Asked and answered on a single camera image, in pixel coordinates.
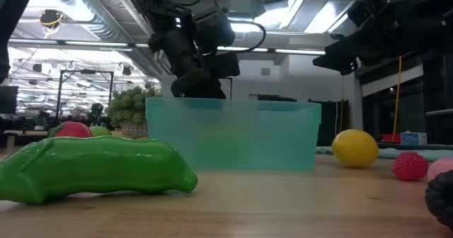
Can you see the grey ceiling box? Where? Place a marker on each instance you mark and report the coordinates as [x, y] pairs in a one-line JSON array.
[[242, 0]]

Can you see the red box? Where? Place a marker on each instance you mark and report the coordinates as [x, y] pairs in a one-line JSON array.
[[391, 138]]

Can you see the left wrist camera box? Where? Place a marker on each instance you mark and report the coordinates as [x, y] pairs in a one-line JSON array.
[[214, 29]]

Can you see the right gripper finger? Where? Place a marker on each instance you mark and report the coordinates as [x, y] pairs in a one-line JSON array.
[[345, 51], [339, 66]]

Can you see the red raspberry toy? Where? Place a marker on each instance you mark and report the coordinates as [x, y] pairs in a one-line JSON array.
[[410, 166]]

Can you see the black background rig frame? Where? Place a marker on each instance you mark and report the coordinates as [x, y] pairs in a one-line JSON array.
[[87, 71]]

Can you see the green succulent potted plant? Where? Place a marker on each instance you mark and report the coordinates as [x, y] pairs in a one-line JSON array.
[[129, 105]]

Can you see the blue and white box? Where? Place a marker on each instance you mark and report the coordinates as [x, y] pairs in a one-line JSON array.
[[414, 138]]

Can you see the blue cloth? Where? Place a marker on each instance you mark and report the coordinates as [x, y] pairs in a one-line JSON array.
[[424, 154]]

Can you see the long ceiling light tube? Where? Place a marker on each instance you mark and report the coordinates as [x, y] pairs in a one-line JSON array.
[[297, 51]]

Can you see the black computer monitor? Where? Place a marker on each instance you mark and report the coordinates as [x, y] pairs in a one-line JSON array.
[[7, 100]]

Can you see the green pea pod toy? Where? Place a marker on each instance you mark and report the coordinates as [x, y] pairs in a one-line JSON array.
[[99, 167]]

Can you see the black metal rig frame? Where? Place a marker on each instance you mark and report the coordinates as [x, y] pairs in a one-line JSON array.
[[446, 89]]

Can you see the yellow lemon toy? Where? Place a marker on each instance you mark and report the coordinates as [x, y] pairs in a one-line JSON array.
[[355, 148]]

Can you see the teal translucent plastic tupperware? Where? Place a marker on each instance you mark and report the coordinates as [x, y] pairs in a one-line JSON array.
[[247, 135]]

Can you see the black cabinet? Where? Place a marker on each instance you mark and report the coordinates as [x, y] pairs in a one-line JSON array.
[[329, 121]]

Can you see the black blackberry toy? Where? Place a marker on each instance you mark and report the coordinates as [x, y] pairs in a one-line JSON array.
[[442, 199]]

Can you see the grey wall vent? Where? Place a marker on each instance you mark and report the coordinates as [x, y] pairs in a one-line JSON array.
[[265, 71]]

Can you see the green cabbage toy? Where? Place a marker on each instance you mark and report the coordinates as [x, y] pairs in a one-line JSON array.
[[100, 131]]

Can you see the pink peach toy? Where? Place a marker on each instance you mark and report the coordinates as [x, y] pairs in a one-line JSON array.
[[442, 167]]

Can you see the black ceiling dome device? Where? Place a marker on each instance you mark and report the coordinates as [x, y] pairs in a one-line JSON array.
[[50, 17]]

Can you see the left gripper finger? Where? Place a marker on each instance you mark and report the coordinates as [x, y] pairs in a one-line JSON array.
[[193, 85], [217, 89]]

